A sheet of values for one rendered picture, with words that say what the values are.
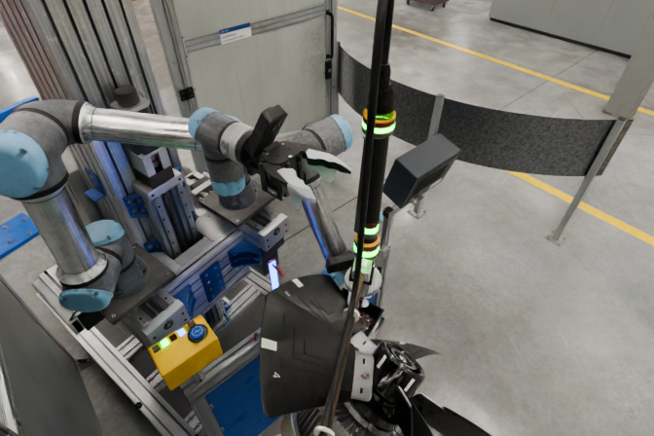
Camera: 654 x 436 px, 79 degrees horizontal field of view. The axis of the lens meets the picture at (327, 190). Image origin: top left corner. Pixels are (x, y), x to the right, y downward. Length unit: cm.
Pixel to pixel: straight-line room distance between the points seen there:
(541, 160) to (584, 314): 95
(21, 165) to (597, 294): 290
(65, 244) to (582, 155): 258
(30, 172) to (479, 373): 214
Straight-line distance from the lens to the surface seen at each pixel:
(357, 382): 90
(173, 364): 118
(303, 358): 79
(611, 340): 285
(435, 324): 249
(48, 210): 102
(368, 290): 74
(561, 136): 266
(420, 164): 144
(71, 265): 114
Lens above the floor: 208
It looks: 41 degrees down
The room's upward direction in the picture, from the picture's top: straight up
